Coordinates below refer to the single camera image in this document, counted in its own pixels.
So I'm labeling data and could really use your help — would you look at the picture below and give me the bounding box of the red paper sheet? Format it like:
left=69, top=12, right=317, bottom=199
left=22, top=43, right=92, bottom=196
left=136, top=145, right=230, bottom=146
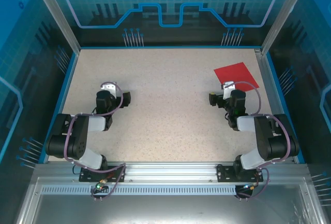
left=213, top=62, right=260, bottom=92

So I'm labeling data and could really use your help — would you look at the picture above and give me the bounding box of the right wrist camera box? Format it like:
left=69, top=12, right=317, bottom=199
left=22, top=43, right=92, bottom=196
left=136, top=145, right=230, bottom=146
left=221, top=81, right=236, bottom=99

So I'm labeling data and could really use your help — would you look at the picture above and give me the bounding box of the aluminium side rail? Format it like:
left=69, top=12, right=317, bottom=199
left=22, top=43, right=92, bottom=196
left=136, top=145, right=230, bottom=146
left=254, top=49, right=295, bottom=163

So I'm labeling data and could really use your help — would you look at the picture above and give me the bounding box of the cable connector with green light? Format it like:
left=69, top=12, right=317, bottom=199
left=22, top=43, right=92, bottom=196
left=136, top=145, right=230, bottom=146
left=243, top=181, right=260, bottom=191
left=94, top=178, right=109, bottom=191

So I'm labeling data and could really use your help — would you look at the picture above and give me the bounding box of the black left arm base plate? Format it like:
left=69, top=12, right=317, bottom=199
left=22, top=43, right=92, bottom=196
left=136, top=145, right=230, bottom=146
left=79, top=165, right=127, bottom=183

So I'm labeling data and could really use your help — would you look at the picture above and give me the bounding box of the aluminium mounting rail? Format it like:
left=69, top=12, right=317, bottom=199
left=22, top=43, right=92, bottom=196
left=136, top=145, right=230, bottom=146
left=33, top=161, right=310, bottom=183

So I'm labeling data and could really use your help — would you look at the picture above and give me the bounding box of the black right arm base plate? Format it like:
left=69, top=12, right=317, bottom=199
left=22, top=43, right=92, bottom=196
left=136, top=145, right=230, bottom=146
left=216, top=163, right=264, bottom=183

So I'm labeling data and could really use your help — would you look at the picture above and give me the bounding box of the aluminium frame post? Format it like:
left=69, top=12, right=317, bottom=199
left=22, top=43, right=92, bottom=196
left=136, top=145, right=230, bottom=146
left=28, top=0, right=81, bottom=54
left=261, top=0, right=312, bottom=54

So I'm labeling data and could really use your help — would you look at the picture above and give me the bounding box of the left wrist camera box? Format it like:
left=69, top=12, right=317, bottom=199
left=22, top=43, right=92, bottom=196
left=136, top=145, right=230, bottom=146
left=100, top=81, right=117, bottom=97

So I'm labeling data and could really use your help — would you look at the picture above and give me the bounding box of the metal tray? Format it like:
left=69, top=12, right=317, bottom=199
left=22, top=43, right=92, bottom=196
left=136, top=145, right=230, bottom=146
left=15, top=177, right=325, bottom=224

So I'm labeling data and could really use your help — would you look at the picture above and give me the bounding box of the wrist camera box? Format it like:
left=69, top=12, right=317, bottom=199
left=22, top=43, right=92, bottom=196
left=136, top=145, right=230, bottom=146
left=100, top=81, right=117, bottom=97
left=221, top=81, right=236, bottom=99

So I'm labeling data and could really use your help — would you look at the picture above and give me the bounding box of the blue printed side panel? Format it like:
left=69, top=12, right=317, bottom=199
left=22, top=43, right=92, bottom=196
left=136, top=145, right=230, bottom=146
left=263, top=0, right=331, bottom=224
left=0, top=0, right=78, bottom=224

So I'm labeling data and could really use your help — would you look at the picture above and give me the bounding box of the slotted cable duct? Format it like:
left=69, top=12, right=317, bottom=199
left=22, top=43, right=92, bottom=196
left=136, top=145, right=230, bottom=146
left=40, top=185, right=240, bottom=196

